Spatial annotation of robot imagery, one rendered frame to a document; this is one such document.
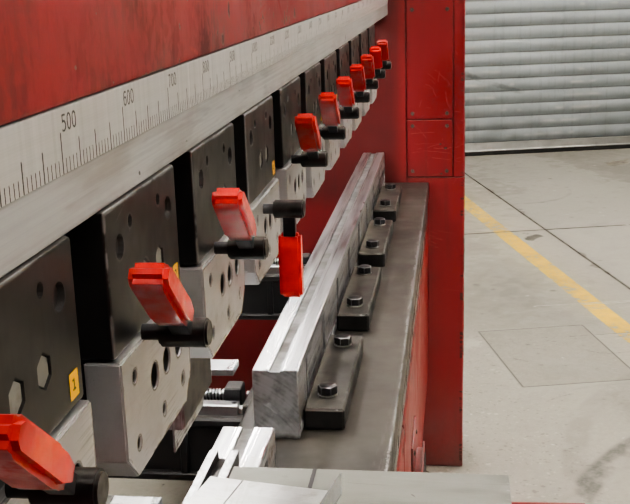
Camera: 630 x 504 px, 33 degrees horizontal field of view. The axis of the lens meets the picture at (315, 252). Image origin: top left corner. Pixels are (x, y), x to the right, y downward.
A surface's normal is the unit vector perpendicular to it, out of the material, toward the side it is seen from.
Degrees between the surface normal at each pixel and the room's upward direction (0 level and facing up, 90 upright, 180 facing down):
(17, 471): 139
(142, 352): 90
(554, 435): 0
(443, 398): 90
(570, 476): 0
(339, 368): 0
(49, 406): 90
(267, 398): 90
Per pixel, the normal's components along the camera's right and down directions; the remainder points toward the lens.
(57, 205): 0.99, 0.00
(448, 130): -0.13, 0.25
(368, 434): -0.03, -0.97
